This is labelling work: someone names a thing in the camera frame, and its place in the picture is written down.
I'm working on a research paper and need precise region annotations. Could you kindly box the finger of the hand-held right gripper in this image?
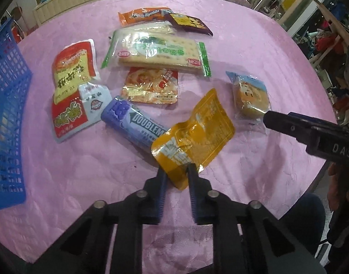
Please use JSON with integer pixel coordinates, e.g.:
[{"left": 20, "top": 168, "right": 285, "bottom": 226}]
[{"left": 263, "top": 110, "right": 335, "bottom": 147}]

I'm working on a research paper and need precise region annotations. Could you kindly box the person's right hand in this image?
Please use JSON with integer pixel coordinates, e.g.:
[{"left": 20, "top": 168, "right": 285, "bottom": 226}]
[{"left": 327, "top": 162, "right": 349, "bottom": 218}]

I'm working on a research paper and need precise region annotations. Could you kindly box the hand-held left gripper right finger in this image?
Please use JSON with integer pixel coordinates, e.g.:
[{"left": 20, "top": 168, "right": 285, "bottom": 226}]
[{"left": 187, "top": 163, "right": 327, "bottom": 274}]

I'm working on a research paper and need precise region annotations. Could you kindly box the orange red snack packet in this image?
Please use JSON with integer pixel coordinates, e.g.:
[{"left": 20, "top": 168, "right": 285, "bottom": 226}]
[{"left": 120, "top": 66, "right": 180, "bottom": 105}]

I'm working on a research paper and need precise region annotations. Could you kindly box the orange snack bar packet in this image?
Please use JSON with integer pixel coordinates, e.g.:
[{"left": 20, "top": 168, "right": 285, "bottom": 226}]
[{"left": 118, "top": 6, "right": 172, "bottom": 27}]

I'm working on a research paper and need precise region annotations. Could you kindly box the green cracker packet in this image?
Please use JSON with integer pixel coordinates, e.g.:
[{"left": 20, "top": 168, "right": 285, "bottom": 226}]
[{"left": 102, "top": 29, "right": 212, "bottom": 78}]

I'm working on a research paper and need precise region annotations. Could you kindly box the cake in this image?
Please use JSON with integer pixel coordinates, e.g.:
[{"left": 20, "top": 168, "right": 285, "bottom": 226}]
[{"left": 225, "top": 70, "right": 271, "bottom": 125}]

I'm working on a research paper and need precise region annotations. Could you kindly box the blue plastic basket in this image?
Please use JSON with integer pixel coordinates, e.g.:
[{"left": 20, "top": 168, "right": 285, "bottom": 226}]
[{"left": 0, "top": 16, "right": 33, "bottom": 212}]

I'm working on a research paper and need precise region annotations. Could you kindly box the pink tablecloth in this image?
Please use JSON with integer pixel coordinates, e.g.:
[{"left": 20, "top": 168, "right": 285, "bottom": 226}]
[{"left": 0, "top": 0, "right": 336, "bottom": 266}]

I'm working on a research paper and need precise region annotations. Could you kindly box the yellow foil snack pouch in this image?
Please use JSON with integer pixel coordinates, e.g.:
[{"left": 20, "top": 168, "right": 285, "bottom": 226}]
[{"left": 151, "top": 88, "right": 236, "bottom": 190}]

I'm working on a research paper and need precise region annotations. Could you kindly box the clear white biscuit packet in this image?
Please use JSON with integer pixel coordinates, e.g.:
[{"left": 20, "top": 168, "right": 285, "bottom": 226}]
[{"left": 114, "top": 21, "right": 175, "bottom": 35}]

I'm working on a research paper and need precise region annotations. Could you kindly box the red and yellow snack packet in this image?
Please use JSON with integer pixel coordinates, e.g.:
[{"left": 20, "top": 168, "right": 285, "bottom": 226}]
[{"left": 51, "top": 39, "right": 101, "bottom": 105}]

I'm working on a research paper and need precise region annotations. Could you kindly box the purple and yellow snack packet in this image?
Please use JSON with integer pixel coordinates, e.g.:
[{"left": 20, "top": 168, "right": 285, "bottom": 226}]
[{"left": 165, "top": 13, "right": 214, "bottom": 37}]

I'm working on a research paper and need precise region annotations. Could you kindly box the red and silver-blue snack packet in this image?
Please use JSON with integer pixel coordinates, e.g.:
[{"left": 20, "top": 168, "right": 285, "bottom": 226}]
[{"left": 51, "top": 83, "right": 112, "bottom": 144}]

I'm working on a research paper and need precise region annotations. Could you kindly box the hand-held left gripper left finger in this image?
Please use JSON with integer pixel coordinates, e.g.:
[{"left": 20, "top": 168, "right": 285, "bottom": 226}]
[{"left": 26, "top": 167, "right": 168, "bottom": 274}]

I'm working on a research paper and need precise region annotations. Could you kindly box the blue chewing gum packet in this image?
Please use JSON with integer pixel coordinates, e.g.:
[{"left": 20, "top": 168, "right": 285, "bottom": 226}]
[{"left": 100, "top": 96, "right": 170, "bottom": 152}]

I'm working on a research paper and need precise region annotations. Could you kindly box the person's leg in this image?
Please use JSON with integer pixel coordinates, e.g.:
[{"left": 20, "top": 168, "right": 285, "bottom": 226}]
[{"left": 277, "top": 193, "right": 327, "bottom": 264}]

